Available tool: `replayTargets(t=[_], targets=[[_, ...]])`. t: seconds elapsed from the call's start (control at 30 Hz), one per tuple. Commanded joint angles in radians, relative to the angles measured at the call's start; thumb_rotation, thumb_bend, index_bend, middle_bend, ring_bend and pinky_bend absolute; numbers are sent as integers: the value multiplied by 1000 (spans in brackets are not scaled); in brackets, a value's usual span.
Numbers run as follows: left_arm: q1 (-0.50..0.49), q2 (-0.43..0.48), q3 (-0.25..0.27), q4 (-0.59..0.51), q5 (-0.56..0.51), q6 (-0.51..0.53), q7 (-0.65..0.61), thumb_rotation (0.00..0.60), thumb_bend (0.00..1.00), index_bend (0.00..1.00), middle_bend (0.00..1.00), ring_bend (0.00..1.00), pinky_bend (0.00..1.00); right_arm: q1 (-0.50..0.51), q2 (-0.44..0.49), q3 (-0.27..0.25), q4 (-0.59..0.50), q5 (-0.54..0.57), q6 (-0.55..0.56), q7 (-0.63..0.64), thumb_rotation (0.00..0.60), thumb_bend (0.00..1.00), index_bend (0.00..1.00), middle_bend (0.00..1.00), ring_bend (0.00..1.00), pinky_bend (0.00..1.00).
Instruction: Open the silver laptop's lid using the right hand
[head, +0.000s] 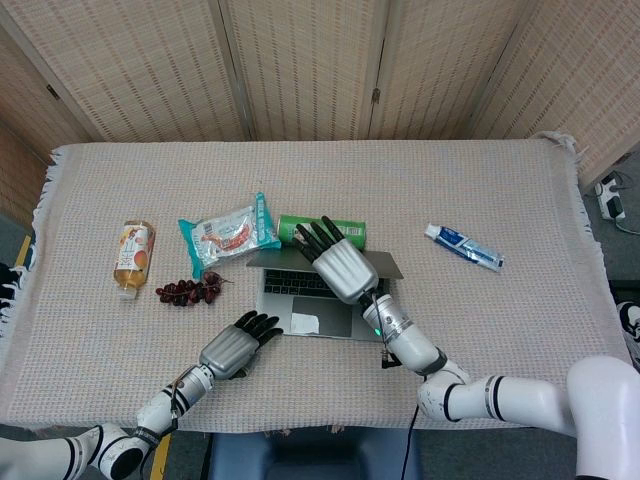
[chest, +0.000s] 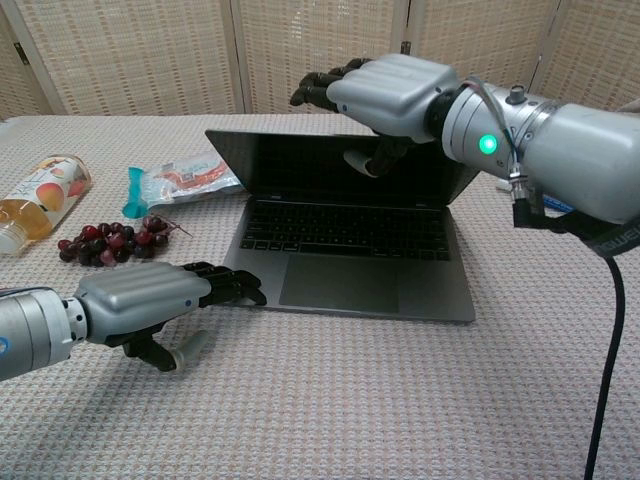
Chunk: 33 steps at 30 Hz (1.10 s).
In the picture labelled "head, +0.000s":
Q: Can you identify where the silver grey laptop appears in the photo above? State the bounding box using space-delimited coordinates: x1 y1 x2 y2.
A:
245 248 405 343

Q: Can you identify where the teal clear snack bag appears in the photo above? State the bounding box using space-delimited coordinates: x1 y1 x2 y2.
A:
178 192 282 281

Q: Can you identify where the white power strip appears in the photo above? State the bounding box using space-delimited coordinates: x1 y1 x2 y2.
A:
594 172 627 221

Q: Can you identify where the green chips can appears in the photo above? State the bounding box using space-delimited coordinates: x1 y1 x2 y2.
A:
276 213 369 251

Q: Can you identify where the peach juice bottle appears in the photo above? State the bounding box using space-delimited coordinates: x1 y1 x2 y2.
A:
113 219 157 301

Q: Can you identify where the blue white toothpaste tube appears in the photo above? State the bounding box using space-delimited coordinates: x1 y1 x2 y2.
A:
423 222 506 274

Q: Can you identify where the black white patterned cloth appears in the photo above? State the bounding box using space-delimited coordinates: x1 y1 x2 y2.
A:
612 294 640 374
0 262 25 326

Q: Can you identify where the thin black cable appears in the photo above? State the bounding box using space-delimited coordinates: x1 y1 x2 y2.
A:
405 399 422 480

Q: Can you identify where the woven bamboo screen panel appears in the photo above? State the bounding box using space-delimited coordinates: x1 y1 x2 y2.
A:
217 0 399 142
0 0 256 144
367 0 544 141
469 0 640 194
0 24 96 146

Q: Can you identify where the dark red grape bunch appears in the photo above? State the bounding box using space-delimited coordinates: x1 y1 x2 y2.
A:
154 271 235 306

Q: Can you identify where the beige woven tablecloth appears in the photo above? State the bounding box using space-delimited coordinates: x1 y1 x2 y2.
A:
0 130 640 436

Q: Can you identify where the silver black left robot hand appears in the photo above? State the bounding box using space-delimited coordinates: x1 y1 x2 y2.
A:
198 310 285 381

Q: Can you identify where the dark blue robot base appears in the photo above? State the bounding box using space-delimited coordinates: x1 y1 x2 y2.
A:
207 432 421 480

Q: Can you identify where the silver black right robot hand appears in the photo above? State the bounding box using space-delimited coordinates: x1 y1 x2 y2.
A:
294 215 380 305

